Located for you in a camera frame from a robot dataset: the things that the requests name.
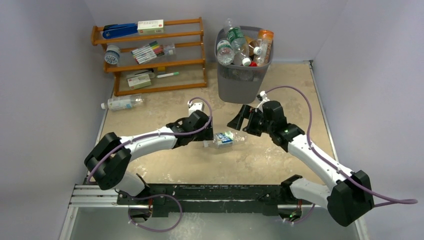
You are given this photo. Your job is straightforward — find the blue white label bottle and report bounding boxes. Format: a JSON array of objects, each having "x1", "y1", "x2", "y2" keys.
[{"x1": 202, "y1": 130, "x2": 248, "y2": 149}]

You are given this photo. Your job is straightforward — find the grey mesh waste bin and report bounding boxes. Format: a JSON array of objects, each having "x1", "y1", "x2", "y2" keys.
[{"x1": 215, "y1": 26, "x2": 274, "y2": 104}]

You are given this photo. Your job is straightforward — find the red cap water bottle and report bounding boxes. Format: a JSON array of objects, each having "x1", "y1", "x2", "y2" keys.
[{"x1": 249, "y1": 61, "x2": 258, "y2": 67}]

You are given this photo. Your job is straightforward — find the green label water bottle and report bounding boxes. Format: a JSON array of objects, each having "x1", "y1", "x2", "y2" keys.
[{"x1": 216, "y1": 39, "x2": 235, "y2": 66}]

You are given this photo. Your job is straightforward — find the orange juice bottle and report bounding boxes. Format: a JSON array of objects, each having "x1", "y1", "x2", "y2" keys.
[{"x1": 254, "y1": 29, "x2": 274, "y2": 67}]

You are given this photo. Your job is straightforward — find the clear bottle white label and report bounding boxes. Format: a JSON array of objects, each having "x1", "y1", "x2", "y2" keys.
[{"x1": 100, "y1": 94, "x2": 144, "y2": 111}]

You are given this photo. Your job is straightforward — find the dark green label bottle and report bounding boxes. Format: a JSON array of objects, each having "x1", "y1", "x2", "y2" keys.
[{"x1": 224, "y1": 18, "x2": 252, "y2": 67}]

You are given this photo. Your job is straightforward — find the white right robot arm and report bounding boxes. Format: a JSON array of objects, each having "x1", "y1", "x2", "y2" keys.
[{"x1": 227, "y1": 100, "x2": 375, "y2": 227}]

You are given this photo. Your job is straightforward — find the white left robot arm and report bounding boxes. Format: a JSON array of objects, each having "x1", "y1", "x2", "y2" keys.
[{"x1": 84, "y1": 110, "x2": 213, "y2": 205}]

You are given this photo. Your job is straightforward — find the green cap white marker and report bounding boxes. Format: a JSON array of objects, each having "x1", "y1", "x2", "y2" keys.
[{"x1": 156, "y1": 71, "x2": 180, "y2": 79}]

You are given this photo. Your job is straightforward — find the green white carton box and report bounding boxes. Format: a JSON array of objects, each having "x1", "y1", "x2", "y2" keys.
[{"x1": 127, "y1": 74, "x2": 152, "y2": 90}]

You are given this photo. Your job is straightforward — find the wooden shelf rack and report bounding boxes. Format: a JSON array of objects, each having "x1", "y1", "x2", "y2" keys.
[{"x1": 90, "y1": 17, "x2": 208, "y2": 97}]

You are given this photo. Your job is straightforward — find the pack of coloured markers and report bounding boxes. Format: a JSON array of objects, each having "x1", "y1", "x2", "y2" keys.
[{"x1": 130, "y1": 41, "x2": 165, "y2": 64}]

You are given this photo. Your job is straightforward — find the white red box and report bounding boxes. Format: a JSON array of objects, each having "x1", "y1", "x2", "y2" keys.
[{"x1": 137, "y1": 19, "x2": 165, "y2": 36}]

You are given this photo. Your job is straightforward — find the white tape roll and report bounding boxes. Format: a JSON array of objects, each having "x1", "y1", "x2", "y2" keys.
[{"x1": 104, "y1": 45, "x2": 121, "y2": 65}]

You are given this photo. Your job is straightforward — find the blue stapler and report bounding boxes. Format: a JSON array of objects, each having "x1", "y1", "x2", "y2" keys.
[{"x1": 102, "y1": 23, "x2": 138, "y2": 39}]

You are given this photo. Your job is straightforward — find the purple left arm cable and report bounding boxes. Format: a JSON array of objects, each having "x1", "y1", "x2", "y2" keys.
[{"x1": 86, "y1": 96, "x2": 214, "y2": 185}]

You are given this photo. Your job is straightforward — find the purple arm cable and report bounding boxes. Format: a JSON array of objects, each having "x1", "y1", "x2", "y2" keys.
[
  {"x1": 86, "y1": 96, "x2": 214, "y2": 185},
  {"x1": 264, "y1": 85, "x2": 419, "y2": 209}
]

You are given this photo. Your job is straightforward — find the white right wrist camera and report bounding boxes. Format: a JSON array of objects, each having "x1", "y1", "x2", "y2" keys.
[{"x1": 256, "y1": 90, "x2": 270, "y2": 112}]

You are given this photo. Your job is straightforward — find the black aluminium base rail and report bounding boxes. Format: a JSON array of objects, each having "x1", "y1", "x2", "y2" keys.
[{"x1": 69, "y1": 183, "x2": 311, "y2": 218}]

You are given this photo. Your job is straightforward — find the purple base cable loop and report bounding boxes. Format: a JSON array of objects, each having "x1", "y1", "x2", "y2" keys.
[{"x1": 127, "y1": 194, "x2": 184, "y2": 233}]

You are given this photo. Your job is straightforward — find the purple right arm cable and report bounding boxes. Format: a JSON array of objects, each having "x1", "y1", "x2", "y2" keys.
[{"x1": 264, "y1": 85, "x2": 419, "y2": 209}]

